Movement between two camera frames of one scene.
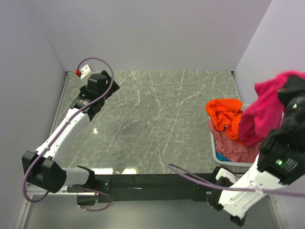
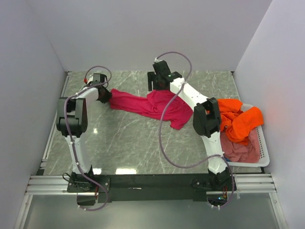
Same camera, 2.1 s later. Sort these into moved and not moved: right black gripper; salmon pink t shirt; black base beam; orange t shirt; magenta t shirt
Moved: right black gripper; magenta t shirt
Not moved: orange t shirt; salmon pink t shirt; black base beam
